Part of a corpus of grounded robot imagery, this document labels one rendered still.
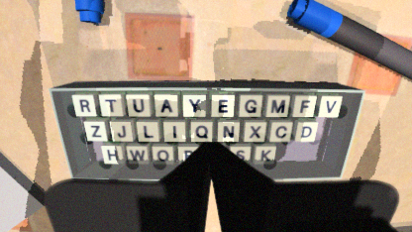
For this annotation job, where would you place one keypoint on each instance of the black stylus with blue tip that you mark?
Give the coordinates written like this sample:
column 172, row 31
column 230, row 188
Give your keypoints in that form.
column 90, row 10
column 344, row 31

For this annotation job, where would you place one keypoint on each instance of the grey keyboard with white letter keys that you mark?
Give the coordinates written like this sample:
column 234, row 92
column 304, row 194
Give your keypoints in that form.
column 144, row 129

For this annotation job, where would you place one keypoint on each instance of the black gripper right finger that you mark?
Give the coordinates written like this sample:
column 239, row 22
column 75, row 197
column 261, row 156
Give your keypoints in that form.
column 249, row 201

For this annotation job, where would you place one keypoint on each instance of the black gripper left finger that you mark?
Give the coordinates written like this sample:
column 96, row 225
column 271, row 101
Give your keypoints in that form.
column 176, row 203

